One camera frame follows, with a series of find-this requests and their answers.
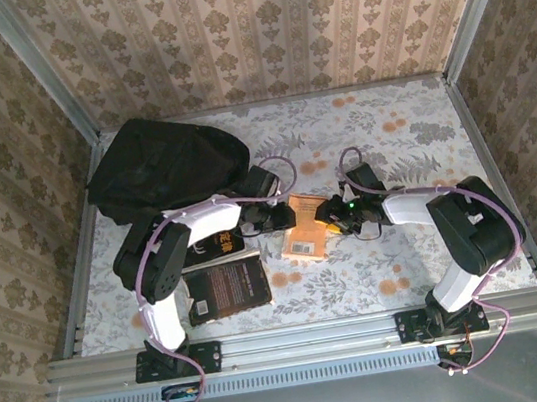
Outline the black book with yellow characters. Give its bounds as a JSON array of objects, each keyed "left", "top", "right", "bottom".
[{"left": 179, "top": 221, "right": 263, "bottom": 275}]

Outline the aluminium front frame rail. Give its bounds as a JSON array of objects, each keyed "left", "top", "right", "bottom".
[{"left": 44, "top": 286, "right": 537, "bottom": 402}]

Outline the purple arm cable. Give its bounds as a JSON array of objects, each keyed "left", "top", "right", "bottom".
[
  {"left": 336, "top": 122, "right": 537, "bottom": 390},
  {"left": 119, "top": 153, "right": 332, "bottom": 402}
]

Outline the pale orange Huckleberry Finn book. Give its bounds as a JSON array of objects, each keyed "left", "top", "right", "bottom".
[{"left": 272, "top": 187, "right": 340, "bottom": 268}]

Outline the grey slotted cable duct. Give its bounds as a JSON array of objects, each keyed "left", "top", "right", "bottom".
[{"left": 70, "top": 346, "right": 446, "bottom": 402}]

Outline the aluminium frame post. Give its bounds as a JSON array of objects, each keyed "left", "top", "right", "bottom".
[
  {"left": 0, "top": 0, "right": 105, "bottom": 157},
  {"left": 430, "top": 0, "right": 537, "bottom": 88}
]

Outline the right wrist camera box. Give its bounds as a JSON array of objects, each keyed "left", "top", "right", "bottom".
[{"left": 343, "top": 160, "right": 389, "bottom": 201}]

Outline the dark brown paperback with barcode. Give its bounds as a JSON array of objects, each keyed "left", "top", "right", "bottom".
[{"left": 179, "top": 253, "right": 276, "bottom": 328}]

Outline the aluminium side rail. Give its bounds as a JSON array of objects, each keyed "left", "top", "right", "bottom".
[
  {"left": 31, "top": 132, "right": 135, "bottom": 362},
  {"left": 441, "top": 64, "right": 537, "bottom": 298}
]

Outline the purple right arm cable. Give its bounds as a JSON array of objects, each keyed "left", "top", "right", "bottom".
[{"left": 336, "top": 122, "right": 537, "bottom": 390}]

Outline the black fabric backpack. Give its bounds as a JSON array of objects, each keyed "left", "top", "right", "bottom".
[{"left": 75, "top": 102, "right": 260, "bottom": 232}]

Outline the floral printed tablecloth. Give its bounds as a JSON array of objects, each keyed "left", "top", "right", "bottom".
[{"left": 46, "top": 66, "right": 537, "bottom": 360}]

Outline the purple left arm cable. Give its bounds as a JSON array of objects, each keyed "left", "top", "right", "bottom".
[{"left": 119, "top": 153, "right": 332, "bottom": 402}]

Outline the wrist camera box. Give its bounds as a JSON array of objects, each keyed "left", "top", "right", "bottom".
[
  {"left": 239, "top": 160, "right": 283, "bottom": 201},
  {"left": 343, "top": 160, "right": 389, "bottom": 201}
]

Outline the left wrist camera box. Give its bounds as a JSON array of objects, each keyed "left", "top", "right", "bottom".
[{"left": 239, "top": 160, "right": 283, "bottom": 201}]

